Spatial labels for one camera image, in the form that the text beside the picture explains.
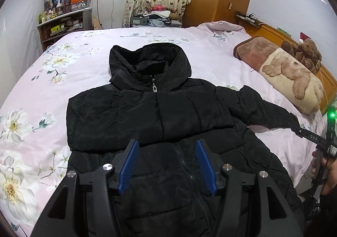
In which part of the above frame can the black hooded puffer jacket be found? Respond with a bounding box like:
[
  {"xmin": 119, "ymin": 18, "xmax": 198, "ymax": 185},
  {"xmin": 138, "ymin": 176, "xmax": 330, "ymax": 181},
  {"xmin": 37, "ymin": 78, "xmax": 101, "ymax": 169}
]
[{"xmin": 66, "ymin": 42, "xmax": 306, "ymax": 237}]

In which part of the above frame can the pink floral bed sheet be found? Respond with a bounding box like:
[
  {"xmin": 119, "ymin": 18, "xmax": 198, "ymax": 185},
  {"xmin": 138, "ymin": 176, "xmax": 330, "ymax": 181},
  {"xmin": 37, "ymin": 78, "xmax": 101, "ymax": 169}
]
[{"xmin": 0, "ymin": 21, "xmax": 327, "ymax": 237}]

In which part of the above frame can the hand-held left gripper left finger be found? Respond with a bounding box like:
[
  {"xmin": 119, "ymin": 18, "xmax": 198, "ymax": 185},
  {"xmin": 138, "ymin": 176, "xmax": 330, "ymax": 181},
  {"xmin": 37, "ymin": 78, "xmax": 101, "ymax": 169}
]
[{"xmin": 31, "ymin": 139, "xmax": 140, "ymax": 237}]

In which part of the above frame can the clear box with orange lid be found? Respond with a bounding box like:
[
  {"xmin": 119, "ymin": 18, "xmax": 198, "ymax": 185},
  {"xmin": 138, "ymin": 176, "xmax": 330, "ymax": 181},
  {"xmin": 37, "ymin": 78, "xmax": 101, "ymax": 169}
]
[{"xmin": 69, "ymin": 0, "xmax": 94, "ymax": 11}]

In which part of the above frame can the pile of folded clothes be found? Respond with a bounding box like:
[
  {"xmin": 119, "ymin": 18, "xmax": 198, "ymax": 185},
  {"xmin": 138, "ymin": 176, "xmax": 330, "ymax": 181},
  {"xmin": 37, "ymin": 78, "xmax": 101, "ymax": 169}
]
[{"xmin": 130, "ymin": 5, "xmax": 183, "ymax": 28}]

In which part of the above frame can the wooden headboard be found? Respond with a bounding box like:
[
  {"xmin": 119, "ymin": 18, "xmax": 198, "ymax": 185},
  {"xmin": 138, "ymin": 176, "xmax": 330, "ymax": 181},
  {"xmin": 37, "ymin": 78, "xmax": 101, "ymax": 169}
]
[{"xmin": 253, "ymin": 23, "xmax": 337, "ymax": 116}]

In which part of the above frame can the person's right hand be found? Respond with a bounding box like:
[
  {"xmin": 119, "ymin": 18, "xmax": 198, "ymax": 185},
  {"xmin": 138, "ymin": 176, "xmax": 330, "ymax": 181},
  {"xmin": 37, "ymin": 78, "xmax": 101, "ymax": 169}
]
[{"xmin": 311, "ymin": 150, "xmax": 337, "ymax": 195}]

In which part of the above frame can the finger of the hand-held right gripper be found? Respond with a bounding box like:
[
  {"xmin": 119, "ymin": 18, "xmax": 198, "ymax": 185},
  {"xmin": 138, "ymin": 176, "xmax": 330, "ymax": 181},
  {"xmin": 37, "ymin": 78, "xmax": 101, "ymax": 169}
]
[{"xmin": 291, "ymin": 112, "xmax": 331, "ymax": 152}]

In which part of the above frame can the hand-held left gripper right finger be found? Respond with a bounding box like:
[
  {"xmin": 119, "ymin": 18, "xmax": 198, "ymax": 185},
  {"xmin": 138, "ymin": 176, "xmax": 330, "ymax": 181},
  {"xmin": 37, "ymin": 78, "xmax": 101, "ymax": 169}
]
[{"xmin": 195, "ymin": 139, "xmax": 306, "ymax": 237}]

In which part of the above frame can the brown teddy bear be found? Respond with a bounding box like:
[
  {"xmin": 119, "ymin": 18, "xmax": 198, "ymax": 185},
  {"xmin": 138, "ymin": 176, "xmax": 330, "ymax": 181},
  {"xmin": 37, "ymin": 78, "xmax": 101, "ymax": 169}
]
[{"xmin": 280, "ymin": 38, "xmax": 322, "ymax": 74}]

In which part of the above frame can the grey cluttered shelf unit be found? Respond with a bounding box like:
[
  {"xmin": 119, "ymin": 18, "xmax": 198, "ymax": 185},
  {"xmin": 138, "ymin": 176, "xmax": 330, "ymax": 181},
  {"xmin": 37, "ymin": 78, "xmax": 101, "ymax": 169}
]
[{"xmin": 37, "ymin": 7, "xmax": 94, "ymax": 52}]

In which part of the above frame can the brown bear printed blanket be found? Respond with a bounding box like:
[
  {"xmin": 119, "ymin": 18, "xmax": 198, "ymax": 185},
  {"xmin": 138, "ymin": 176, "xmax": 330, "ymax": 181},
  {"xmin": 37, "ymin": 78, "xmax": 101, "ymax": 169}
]
[{"xmin": 233, "ymin": 37, "xmax": 324, "ymax": 115}]

